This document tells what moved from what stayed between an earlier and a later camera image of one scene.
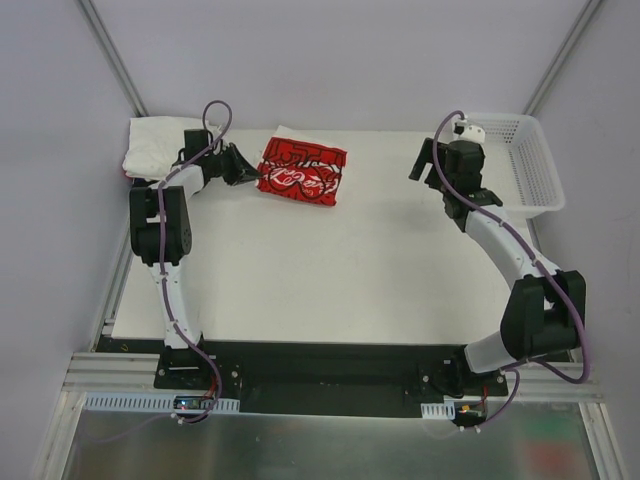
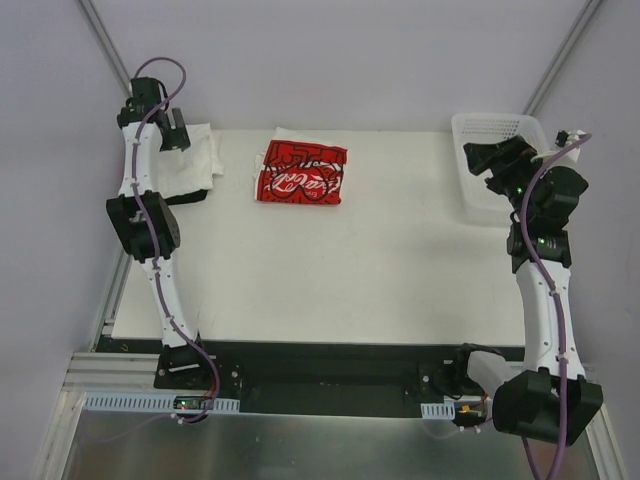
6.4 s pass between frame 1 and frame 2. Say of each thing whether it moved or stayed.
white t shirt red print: moved
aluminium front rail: stayed
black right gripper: moved
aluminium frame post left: stayed
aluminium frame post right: stayed
